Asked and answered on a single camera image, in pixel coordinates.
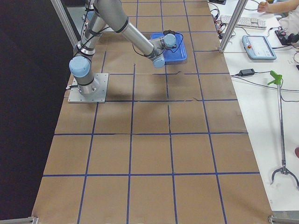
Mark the white keyboard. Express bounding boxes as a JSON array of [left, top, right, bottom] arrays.
[[221, 15, 267, 30]]

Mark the aluminium frame post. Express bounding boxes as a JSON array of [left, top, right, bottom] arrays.
[[219, 0, 248, 53]]

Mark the black power adapter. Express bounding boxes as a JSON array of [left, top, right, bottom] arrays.
[[239, 69, 256, 77]]

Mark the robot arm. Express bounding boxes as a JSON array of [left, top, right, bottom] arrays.
[[69, 0, 177, 97]]

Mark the green reacher grabber tool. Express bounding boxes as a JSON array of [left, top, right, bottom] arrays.
[[268, 70, 299, 189]]

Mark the brown paper table mat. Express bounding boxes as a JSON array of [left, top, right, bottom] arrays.
[[32, 0, 271, 224]]

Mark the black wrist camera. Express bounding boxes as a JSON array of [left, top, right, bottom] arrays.
[[163, 30, 176, 35]]

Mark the person hand at desk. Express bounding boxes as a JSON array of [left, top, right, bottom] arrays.
[[257, 1, 270, 13]]

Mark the blue plastic tray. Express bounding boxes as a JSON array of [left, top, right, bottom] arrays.
[[150, 32, 187, 68]]

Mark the teach pendant tablet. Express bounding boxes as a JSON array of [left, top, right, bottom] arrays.
[[242, 35, 277, 61]]

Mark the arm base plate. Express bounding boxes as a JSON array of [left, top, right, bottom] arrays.
[[68, 73, 109, 103]]

